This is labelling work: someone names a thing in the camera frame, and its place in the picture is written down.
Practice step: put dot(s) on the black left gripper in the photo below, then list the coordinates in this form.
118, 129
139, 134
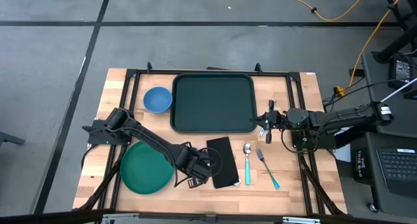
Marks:
193, 165

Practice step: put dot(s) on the black laptop keyboard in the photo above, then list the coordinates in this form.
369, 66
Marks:
399, 168

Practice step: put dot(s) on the silver bracket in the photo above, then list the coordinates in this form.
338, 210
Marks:
301, 220
120, 218

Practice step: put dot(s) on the blue bowl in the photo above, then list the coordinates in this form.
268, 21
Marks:
157, 100

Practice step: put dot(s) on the black tote bag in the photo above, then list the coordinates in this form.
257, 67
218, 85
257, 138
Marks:
363, 165

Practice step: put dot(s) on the white paper sheet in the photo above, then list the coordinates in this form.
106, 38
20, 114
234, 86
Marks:
344, 156

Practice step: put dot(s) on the black stand legs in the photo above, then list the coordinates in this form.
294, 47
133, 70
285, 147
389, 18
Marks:
394, 45

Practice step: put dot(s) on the black aluminium table frame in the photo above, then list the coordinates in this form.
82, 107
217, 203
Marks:
153, 71

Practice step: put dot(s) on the caster wheel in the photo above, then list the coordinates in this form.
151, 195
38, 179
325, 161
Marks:
373, 207

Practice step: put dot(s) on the yellow plug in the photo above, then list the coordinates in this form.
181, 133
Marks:
340, 91

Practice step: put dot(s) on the grey furniture leg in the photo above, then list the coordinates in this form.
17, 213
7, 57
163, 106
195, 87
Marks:
9, 138

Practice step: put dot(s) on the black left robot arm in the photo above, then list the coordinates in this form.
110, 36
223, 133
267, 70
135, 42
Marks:
153, 141

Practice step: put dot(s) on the black cloth napkin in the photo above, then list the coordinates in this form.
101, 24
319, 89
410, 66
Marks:
226, 165

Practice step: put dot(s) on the dark green serving tray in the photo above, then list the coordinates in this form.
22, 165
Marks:
211, 103

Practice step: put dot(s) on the grey desk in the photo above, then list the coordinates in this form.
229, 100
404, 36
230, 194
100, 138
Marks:
378, 71

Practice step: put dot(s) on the green plate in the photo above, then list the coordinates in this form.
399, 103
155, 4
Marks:
143, 172

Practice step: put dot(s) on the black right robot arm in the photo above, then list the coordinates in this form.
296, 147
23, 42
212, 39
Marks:
342, 118

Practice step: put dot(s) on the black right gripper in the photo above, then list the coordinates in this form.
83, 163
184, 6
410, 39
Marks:
277, 120

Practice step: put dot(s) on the grey cart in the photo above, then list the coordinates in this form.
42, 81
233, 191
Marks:
394, 206

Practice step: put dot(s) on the black crossbeam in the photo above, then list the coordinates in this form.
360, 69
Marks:
49, 217

